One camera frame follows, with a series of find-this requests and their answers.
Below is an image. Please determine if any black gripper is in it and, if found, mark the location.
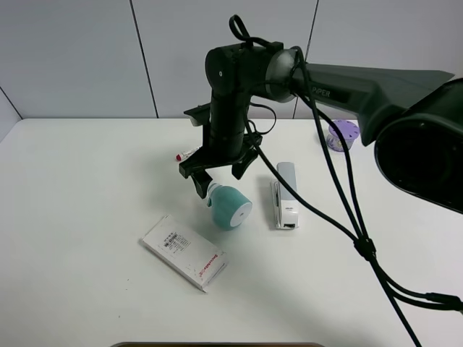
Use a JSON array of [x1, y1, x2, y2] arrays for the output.
[[179, 92, 258, 199]]

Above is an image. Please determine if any teal pencil sharpener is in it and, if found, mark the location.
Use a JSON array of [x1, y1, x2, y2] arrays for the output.
[[206, 181, 252, 231]]

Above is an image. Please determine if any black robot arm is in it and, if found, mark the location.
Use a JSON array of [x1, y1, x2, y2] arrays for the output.
[[179, 42, 462, 212]]

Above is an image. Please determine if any white grey stapler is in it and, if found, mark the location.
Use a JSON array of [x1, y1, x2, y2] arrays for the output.
[[271, 162, 299, 230]]

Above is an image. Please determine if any red white marker pen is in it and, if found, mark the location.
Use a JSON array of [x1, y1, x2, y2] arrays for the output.
[[175, 147, 200, 162]]

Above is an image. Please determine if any white cardboard box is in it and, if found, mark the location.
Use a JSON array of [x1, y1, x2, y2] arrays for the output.
[[140, 215, 229, 293]]

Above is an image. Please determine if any purple round container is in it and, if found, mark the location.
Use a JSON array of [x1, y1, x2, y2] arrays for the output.
[[326, 119, 360, 152]]

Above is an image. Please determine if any black cable bundle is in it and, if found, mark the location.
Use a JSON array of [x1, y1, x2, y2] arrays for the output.
[[227, 14, 463, 347]]

